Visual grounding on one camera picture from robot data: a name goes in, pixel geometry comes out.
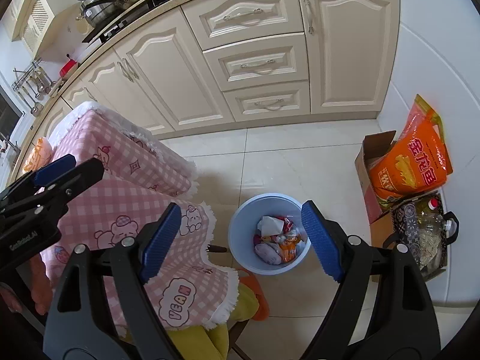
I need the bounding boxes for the orange rice bag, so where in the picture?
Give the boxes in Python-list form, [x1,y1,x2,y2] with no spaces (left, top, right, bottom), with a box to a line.
[370,95,453,210]

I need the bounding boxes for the trash pile in bin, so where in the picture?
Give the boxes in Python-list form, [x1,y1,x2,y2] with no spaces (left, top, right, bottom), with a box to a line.
[253,216,307,266]

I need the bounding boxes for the orange white snack bag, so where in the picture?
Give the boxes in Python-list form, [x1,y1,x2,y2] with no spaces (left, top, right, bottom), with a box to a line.
[22,136,53,174]

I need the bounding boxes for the brown cardboard box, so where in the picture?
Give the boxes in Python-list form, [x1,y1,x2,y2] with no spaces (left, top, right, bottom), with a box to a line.
[355,130,396,225]

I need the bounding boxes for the steel stock pot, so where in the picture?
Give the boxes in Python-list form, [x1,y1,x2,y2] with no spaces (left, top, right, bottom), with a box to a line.
[76,0,121,28]

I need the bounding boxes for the person's hand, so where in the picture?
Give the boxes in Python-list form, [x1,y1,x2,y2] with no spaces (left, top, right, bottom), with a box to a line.
[0,282,48,316]

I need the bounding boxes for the yellow cloth under table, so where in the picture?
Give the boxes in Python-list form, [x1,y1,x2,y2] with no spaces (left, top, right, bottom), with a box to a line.
[145,263,269,359]

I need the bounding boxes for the cream upper cabinet left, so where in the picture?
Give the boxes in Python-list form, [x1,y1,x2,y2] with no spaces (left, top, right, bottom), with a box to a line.
[1,0,53,58]

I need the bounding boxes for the black gas stove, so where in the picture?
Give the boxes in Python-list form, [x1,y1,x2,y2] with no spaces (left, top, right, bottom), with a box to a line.
[82,0,170,44]

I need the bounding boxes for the pink checkered tablecloth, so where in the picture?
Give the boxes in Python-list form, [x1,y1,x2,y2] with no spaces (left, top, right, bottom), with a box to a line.
[41,102,239,329]

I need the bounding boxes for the cream base cabinets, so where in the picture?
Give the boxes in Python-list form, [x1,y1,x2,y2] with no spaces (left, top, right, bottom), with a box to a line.
[1,0,400,183]

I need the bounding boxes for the plastic oil jug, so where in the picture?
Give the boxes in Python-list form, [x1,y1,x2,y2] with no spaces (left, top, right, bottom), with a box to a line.
[413,194,458,238]

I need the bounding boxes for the white crumpled tissue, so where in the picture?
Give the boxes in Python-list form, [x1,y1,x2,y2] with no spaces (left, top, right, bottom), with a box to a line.
[257,215,285,237]

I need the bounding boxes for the hanging utensil rack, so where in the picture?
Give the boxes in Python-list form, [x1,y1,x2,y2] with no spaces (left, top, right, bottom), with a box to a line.
[11,57,55,118]

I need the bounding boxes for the light blue trash bin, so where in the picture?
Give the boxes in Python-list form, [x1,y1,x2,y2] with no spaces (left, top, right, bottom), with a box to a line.
[228,193,311,275]

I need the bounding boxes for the black patterned tote bag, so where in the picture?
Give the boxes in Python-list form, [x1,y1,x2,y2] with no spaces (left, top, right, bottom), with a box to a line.
[381,192,460,281]

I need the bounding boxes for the red container on counter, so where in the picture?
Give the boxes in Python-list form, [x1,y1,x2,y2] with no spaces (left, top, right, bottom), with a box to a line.
[59,54,79,79]

